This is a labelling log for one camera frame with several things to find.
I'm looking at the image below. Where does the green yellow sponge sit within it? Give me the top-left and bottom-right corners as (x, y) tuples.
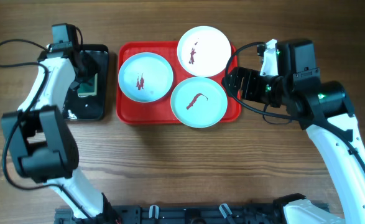
(77, 74), (98, 98)

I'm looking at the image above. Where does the black mounting rail base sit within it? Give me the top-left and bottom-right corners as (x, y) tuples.
(53, 202), (330, 224)

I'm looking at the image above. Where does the light blue plate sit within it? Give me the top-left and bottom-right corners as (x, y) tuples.
(118, 52), (174, 103)

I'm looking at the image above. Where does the light green plate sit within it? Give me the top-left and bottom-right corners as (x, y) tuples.
(170, 77), (228, 128)

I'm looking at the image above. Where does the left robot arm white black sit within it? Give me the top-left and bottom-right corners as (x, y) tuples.
(1, 23), (122, 223)

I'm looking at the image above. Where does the black plastic tray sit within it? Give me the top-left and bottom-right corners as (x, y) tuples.
(37, 44), (109, 122)

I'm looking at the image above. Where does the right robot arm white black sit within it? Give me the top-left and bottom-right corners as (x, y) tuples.
(223, 39), (365, 223)

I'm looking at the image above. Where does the white plate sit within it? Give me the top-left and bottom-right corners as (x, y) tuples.
(177, 26), (231, 77)

